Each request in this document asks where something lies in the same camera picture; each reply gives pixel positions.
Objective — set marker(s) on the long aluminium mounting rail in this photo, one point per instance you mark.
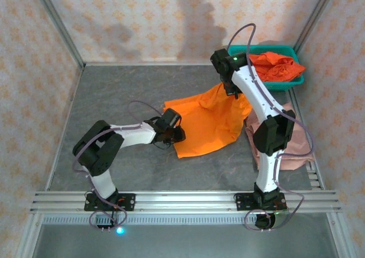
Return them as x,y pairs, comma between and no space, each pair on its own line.
182,202

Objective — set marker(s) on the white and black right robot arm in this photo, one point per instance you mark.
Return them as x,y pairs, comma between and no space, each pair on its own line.
251,90

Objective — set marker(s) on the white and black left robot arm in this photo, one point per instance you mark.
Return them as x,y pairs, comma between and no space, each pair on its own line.
134,134

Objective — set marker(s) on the bright orange shorts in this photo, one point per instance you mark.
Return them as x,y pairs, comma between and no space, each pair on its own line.
205,127

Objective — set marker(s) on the aluminium frame post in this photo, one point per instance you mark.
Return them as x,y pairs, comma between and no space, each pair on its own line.
58,24
320,7

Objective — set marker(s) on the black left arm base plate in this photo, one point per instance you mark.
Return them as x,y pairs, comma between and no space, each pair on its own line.
129,199

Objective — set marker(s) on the teal plastic basket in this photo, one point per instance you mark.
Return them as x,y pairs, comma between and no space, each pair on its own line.
273,86

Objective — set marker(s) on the red-orange shorts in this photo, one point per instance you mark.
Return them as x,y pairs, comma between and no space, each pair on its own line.
279,68

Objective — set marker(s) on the grey metal panel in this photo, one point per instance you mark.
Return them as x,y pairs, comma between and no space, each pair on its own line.
182,241

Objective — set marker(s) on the aluminium table edge rail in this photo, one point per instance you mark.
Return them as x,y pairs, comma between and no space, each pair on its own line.
50,178
316,181
142,64

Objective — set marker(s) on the short aluminium frame leg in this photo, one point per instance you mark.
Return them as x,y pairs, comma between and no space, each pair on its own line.
28,238
340,235

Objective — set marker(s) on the glowing indicator light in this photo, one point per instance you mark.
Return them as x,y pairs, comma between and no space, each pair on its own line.
120,230

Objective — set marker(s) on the pink shorts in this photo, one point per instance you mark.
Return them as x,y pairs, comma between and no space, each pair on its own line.
299,152

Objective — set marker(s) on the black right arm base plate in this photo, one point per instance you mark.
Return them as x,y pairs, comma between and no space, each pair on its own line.
241,202

